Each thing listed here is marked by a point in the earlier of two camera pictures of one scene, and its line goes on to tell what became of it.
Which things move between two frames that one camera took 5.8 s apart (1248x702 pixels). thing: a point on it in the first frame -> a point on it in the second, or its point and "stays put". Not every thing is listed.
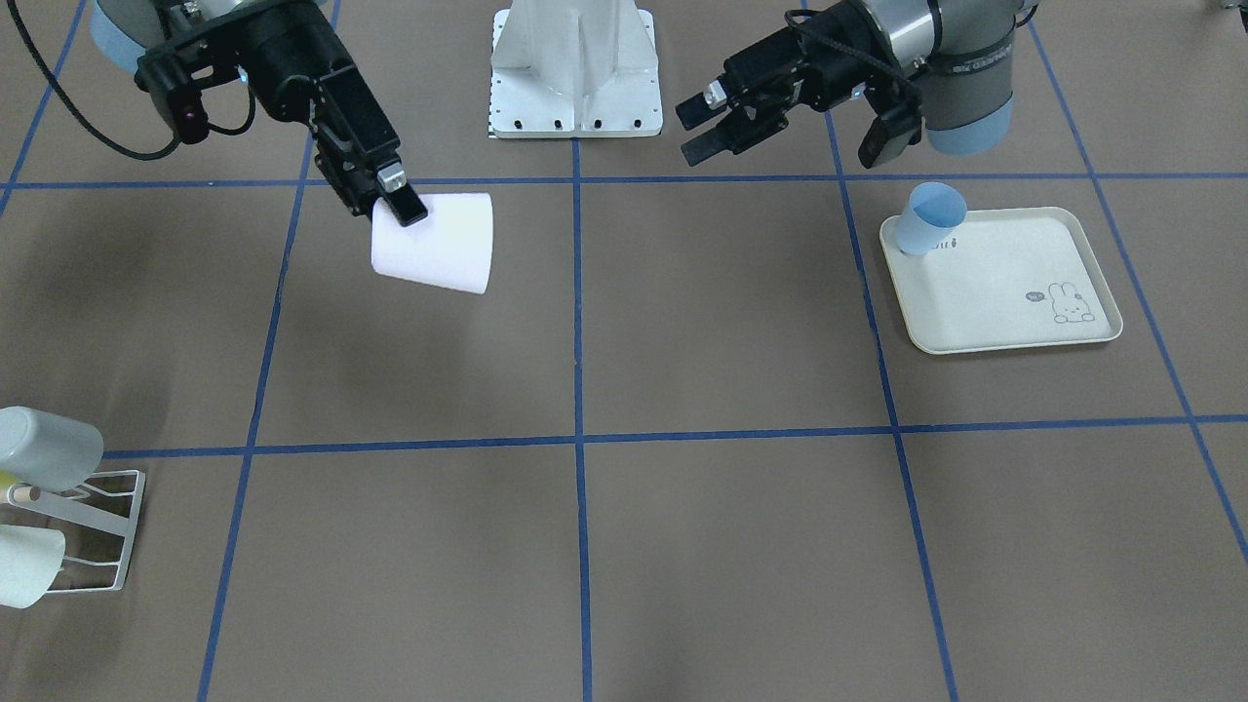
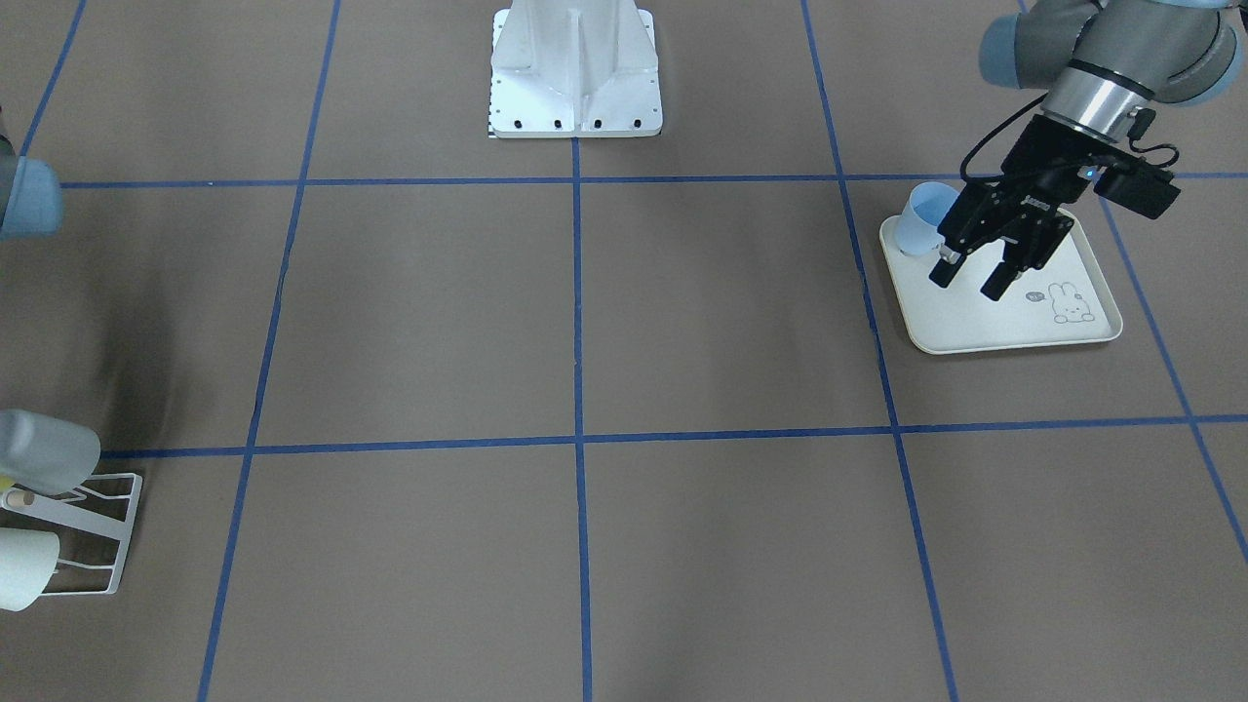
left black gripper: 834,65 -> 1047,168
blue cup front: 934,210 stays put
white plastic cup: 48,452 stays put
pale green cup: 30,558 stays put
